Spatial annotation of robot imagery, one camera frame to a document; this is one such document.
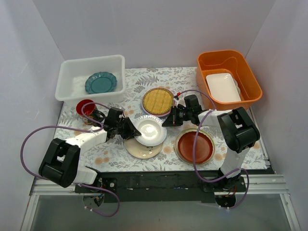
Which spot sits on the pink round plate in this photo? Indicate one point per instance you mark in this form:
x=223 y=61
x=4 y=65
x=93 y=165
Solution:
x=149 y=113

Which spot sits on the white plastic bin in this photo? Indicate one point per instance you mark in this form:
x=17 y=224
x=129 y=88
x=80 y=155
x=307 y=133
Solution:
x=74 y=74

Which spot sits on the white fluted bowl plate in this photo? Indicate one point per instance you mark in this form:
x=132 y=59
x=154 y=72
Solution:
x=152 y=132

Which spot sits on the cream and blue plate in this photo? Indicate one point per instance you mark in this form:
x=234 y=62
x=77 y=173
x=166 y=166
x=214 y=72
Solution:
x=141 y=151

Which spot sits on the teal scalloped ceramic plate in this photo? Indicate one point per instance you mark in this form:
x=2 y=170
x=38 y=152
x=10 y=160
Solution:
x=101 y=82

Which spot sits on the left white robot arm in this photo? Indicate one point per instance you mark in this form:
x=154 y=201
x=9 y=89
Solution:
x=61 y=161

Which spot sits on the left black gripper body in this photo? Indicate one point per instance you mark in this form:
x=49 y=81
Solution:
x=124 y=127

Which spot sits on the white rectangular dish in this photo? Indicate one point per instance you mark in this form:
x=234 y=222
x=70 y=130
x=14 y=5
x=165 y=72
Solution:
x=223 y=88

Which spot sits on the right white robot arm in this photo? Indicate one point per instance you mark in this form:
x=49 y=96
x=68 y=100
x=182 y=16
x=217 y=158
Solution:
x=239 y=132

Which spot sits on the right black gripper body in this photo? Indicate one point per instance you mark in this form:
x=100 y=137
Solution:
x=175 y=116

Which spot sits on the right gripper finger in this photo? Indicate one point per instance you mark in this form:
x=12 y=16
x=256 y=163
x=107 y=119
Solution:
x=172 y=121
x=174 y=113

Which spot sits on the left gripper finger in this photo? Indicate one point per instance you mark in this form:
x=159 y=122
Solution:
x=130 y=136
x=128 y=127

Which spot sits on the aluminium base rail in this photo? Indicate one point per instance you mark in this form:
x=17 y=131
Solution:
x=163 y=201

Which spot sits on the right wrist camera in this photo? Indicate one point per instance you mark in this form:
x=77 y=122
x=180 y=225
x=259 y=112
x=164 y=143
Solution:
x=179 y=100

